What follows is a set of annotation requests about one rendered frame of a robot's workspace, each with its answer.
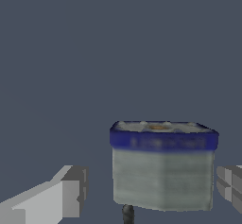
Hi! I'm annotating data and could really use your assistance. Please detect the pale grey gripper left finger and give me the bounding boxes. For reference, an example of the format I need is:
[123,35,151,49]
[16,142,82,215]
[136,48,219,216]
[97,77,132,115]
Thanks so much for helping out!
[0,164,90,224]

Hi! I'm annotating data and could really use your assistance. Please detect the dark grey rod-shaped object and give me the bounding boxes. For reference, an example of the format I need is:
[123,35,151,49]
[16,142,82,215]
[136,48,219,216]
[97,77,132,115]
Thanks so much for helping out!
[121,204,135,224]

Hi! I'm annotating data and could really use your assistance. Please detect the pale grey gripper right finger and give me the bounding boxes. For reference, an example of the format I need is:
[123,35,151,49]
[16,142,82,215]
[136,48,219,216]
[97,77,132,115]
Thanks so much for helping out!
[216,164,242,215]

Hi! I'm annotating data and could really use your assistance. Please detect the white tub with blue lid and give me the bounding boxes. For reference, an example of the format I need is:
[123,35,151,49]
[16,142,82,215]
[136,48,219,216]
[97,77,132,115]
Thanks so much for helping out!
[109,120,220,213]

